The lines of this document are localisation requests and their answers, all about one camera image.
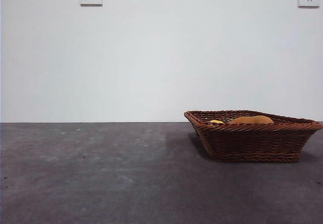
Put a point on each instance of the brown wicker basket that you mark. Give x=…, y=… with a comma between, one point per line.
x=252, y=143

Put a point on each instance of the brown potato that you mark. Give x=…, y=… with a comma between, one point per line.
x=253, y=120

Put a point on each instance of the yellow corn cob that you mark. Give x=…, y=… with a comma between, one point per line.
x=216, y=121

